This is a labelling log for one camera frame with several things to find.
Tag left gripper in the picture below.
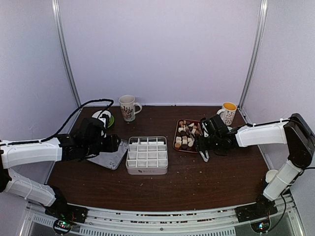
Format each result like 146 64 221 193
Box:
84 133 121 156

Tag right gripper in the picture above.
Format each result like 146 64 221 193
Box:
193 135 221 152

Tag white handled tongs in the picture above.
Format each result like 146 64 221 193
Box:
192 135 210 162

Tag bunny tin lid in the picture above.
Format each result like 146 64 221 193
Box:
87 140 128 170

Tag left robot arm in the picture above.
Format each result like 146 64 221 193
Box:
0 118 121 218

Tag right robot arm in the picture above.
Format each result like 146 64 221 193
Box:
194 113 315 217

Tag red chocolate tray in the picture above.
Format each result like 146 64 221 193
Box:
173 119 202 154

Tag white ceramic bowl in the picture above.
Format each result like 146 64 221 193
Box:
92 110 112 129

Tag yellow inside floral mug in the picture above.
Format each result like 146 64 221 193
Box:
217 102 237 126

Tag green saucer plate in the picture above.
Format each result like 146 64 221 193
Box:
107 115 115 128

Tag seashell coral mug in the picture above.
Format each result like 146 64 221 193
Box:
119 95 142 122

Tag tin box with dividers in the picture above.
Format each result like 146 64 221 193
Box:
126 136 168 175

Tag white cup near base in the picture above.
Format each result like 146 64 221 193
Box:
264 169 278 184

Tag front aluminium rail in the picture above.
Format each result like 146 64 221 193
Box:
19 191 306 236

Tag left aluminium frame post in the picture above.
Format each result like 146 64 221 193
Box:
51 0 81 107

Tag aluminium frame post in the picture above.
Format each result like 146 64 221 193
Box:
238 0 268 110
51 0 81 107

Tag right aluminium frame post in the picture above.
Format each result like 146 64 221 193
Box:
238 0 268 110

